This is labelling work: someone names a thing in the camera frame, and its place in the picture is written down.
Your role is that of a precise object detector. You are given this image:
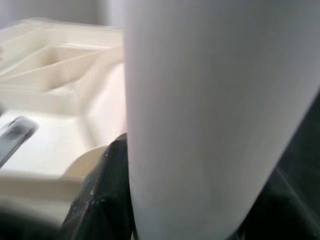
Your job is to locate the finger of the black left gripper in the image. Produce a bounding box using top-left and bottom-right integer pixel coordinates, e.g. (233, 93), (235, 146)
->
(0, 116), (40, 168)

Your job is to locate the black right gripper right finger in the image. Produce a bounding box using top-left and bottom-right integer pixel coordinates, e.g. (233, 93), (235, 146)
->
(232, 169), (320, 240)

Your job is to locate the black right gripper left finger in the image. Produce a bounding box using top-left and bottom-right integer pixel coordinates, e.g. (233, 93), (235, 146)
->
(63, 132), (135, 240)

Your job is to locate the white plastic table top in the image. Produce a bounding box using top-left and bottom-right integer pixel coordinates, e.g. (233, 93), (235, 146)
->
(0, 17), (128, 226)

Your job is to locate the white plastic table leg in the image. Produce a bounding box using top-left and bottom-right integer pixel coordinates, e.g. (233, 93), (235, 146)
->
(123, 0), (320, 240)

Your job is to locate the black table cloth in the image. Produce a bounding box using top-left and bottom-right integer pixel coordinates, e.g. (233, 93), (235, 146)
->
(0, 89), (320, 240)

